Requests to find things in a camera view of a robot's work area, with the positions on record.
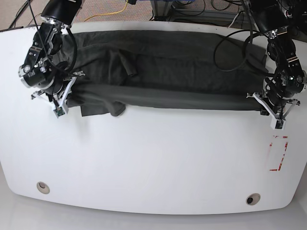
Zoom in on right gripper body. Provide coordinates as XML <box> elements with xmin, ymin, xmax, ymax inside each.
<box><xmin>31</xmin><ymin>70</ymin><xmax>85</xmax><ymax>109</ymax></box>

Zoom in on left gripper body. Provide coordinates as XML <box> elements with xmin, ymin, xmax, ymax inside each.
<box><xmin>247</xmin><ymin>91</ymin><xmax>300</xmax><ymax>120</ymax></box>

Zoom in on dark grey t-shirt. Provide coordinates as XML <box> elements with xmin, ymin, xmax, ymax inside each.
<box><xmin>68</xmin><ymin>30</ymin><xmax>263</xmax><ymax>116</ymax></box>

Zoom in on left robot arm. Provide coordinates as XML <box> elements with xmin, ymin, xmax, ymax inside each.
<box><xmin>242</xmin><ymin>0</ymin><xmax>307</xmax><ymax>126</ymax></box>

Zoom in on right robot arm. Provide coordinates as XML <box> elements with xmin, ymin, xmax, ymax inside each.
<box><xmin>18</xmin><ymin>0</ymin><xmax>83</xmax><ymax>117</ymax></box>

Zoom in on red tape rectangle marking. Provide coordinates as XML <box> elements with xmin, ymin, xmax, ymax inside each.
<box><xmin>267</xmin><ymin>136</ymin><xmax>289</xmax><ymax>172</ymax></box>

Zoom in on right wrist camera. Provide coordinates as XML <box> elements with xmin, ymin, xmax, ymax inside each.
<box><xmin>53</xmin><ymin>105</ymin><xmax>69</xmax><ymax>118</ymax></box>

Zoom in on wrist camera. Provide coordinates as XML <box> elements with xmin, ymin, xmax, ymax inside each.
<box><xmin>271</xmin><ymin>117</ymin><xmax>286</xmax><ymax>130</ymax></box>
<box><xmin>53</xmin><ymin>105</ymin><xmax>69</xmax><ymax>118</ymax></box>

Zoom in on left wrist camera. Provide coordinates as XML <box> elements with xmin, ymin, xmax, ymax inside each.
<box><xmin>271</xmin><ymin>117</ymin><xmax>286</xmax><ymax>130</ymax></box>

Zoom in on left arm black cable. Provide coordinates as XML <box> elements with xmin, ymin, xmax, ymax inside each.
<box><xmin>213</xmin><ymin>0</ymin><xmax>267</xmax><ymax>72</ymax></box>

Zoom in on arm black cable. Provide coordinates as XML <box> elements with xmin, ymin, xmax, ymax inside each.
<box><xmin>27</xmin><ymin>0</ymin><xmax>79</xmax><ymax>77</ymax></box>
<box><xmin>213</xmin><ymin>0</ymin><xmax>267</xmax><ymax>72</ymax></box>

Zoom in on right table cable grommet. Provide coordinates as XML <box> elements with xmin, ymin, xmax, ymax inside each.
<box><xmin>246</xmin><ymin>193</ymin><xmax>261</xmax><ymax>206</ymax></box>

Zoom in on table cable grommet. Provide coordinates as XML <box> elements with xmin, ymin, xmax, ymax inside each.
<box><xmin>246</xmin><ymin>193</ymin><xmax>261</xmax><ymax>206</ymax></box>
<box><xmin>36</xmin><ymin>182</ymin><xmax>50</xmax><ymax>195</ymax></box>

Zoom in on left table cable grommet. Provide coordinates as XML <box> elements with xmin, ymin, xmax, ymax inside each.
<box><xmin>36</xmin><ymin>182</ymin><xmax>50</xmax><ymax>195</ymax></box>

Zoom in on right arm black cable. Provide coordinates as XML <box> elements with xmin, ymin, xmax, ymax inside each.
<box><xmin>27</xmin><ymin>0</ymin><xmax>79</xmax><ymax>77</ymax></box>

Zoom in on black cable on floor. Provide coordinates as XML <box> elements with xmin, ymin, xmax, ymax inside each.
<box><xmin>9</xmin><ymin>0</ymin><xmax>32</xmax><ymax>28</ymax></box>

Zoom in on yellow cable on floor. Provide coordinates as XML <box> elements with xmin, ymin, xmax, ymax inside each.
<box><xmin>84</xmin><ymin>0</ymin><xmax>128</xmax><ymax>23</ymax></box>

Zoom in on aluminium frame stand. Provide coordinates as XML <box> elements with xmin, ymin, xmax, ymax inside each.
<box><xmin>150</xmin><ymin>0</ymin><xmax>248</xmax><ymax>28</ymax></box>

